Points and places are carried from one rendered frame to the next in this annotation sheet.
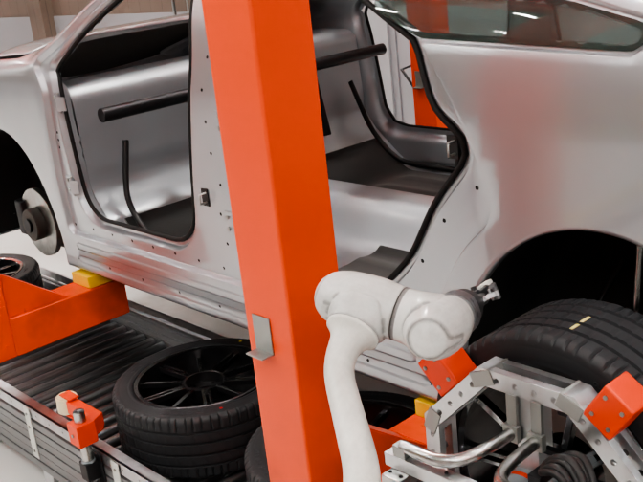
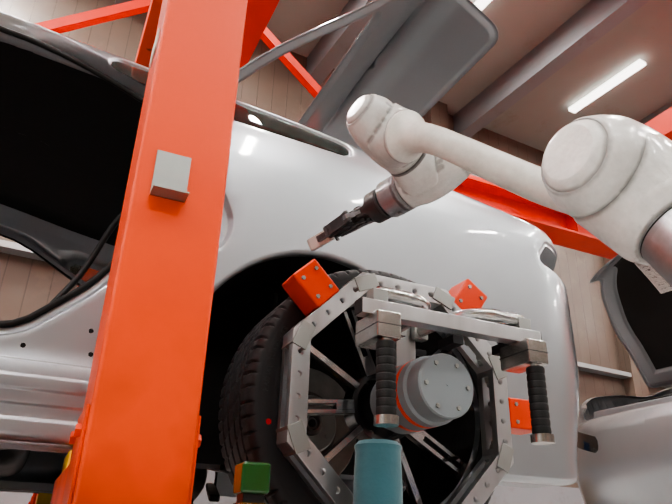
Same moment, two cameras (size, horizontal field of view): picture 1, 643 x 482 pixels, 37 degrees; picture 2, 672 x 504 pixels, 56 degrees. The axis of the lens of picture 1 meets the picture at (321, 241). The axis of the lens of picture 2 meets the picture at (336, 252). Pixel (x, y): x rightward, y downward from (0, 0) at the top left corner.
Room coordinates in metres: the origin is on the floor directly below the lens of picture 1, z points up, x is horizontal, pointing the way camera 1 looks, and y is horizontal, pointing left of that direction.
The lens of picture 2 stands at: (1.42, 0.98, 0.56)
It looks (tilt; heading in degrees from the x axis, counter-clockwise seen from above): 25 degrees up; 287
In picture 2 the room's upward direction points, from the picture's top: 2 degrees clockwise
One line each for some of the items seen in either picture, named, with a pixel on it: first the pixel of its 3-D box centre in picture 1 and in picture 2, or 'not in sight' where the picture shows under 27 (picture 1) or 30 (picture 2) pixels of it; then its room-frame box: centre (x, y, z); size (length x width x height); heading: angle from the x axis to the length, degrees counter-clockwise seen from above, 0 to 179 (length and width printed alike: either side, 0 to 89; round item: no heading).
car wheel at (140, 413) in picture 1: (207, 403); not in sight; (3.14, 0.48, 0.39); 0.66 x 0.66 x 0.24
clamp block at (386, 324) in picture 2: (406, 477); (377, 329); (1.67, -0.12, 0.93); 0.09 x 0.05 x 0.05; 131
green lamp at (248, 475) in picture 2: not in sight; (251, 478); (1.78, 0.16, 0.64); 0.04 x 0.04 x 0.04; 41
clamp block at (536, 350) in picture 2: not in sight; (523, 355); (1.41, -0.34, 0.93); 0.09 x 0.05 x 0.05; 131
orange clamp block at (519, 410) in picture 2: not in sight; (515, 416); (1.44, -0.59, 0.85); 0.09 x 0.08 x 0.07; 41
